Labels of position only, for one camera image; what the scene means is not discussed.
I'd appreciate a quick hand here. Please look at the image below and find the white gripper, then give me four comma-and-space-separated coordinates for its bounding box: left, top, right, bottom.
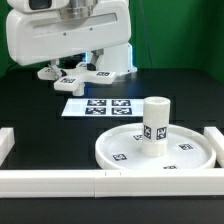
6, 0, 131, 79

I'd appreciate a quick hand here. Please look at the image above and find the white cross-shaped table base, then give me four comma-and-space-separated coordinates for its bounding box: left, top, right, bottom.
37, 62, 117, 96

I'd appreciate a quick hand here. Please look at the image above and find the white right fence bar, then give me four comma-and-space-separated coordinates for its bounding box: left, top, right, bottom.
204, 127, 224, 168

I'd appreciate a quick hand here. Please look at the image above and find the white left fence bar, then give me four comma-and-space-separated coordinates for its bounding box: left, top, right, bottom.
0, 128, 15, 166

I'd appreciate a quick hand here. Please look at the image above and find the white marker sheet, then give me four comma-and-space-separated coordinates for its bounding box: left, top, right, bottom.
62, 98, 143, 117

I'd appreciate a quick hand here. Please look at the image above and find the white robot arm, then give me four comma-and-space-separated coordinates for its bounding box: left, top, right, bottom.
6, 0, 134, 75

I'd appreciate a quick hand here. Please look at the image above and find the white round table top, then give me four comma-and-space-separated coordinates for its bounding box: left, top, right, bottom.
95, 123, 216, 171

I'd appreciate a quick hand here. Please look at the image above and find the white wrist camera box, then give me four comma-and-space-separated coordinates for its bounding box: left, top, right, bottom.
7, 0, 70, 13

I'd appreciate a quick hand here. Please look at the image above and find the white fence bar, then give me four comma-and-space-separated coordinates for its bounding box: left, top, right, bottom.
0, 168, 224, 198
204, 127, 224, 168
0, 128, 15, 166

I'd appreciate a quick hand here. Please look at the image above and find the white front fence bar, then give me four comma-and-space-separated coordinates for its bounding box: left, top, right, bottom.
0, 168, 224, 198

